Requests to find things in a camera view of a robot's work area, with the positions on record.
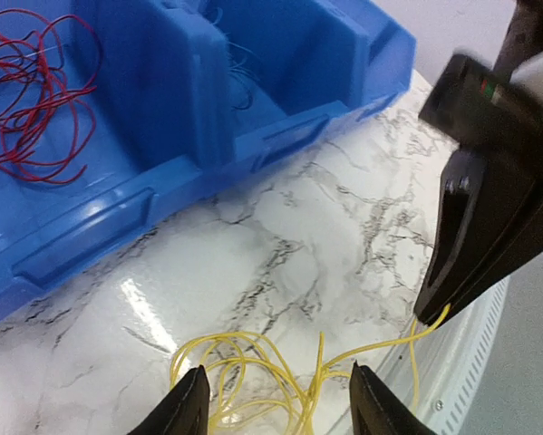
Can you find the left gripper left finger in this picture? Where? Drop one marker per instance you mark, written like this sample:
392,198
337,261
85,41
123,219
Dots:
184,410

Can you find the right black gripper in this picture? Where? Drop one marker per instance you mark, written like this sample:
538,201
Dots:
490,220

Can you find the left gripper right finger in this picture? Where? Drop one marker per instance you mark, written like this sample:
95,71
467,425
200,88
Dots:
375,410

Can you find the middle blue storage bin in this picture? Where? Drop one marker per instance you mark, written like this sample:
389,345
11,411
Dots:
301,70

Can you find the blue storage bin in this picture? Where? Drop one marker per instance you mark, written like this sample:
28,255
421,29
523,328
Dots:
96,135
301,70

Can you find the left blue storage bin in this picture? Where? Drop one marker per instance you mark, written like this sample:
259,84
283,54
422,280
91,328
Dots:
96,135

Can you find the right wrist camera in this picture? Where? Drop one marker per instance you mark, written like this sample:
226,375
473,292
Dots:
473,106

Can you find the aluminium front rail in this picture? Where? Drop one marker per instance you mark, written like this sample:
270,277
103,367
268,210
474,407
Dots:
482,372

